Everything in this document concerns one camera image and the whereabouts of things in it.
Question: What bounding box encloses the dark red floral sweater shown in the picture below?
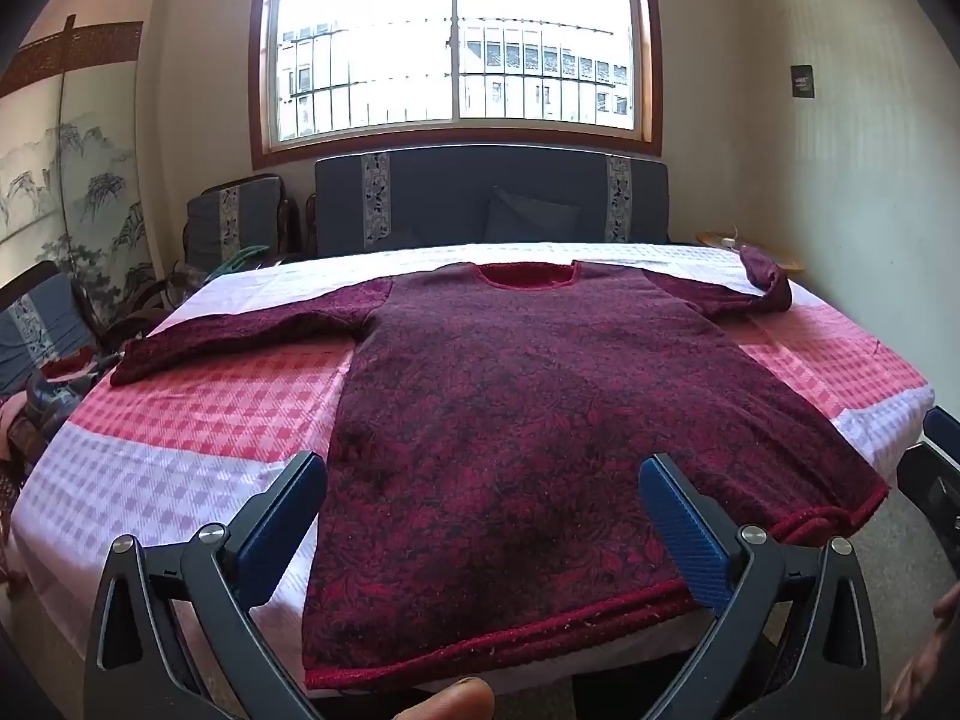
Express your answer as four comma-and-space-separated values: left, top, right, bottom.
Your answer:
112, 249, 887, 689

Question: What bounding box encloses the pile of mixed clothes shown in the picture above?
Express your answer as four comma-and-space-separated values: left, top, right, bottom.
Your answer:
2, 348, 121, 486

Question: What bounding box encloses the person's right hand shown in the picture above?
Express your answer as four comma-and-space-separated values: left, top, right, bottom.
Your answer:
884, 583, 960, 718

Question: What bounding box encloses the person's left hand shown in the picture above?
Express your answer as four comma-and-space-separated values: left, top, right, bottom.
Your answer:
395, 676, 496, 720

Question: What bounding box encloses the round wooden side table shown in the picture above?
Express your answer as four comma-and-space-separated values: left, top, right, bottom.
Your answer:
694, 229, 806, 275

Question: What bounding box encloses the near blue wooden armchair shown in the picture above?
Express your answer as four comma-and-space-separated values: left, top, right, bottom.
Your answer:
0, 260, 175, 398

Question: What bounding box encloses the green cloth on armchair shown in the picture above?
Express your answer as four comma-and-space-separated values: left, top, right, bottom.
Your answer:
205, 245, 270, 283

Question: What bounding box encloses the dark blue armchair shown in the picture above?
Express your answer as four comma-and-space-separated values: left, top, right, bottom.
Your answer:
182, 174, 302, 273

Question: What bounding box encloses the landscape painted folding screen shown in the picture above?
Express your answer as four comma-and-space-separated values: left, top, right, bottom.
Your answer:
2, 18, 155, 307

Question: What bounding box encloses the dark blue throw pillow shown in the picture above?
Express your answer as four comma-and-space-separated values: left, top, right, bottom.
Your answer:
485, 187, 579, 242

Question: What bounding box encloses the dark blue sofa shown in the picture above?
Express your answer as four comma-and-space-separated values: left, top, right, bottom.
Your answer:
313, 145, 669, 257

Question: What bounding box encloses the black wall switch plate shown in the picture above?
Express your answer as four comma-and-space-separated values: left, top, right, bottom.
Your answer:
791, 65, 815, 99

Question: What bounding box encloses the barred window with wooden frame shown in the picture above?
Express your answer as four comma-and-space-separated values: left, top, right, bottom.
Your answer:
247, 0, 663, 167

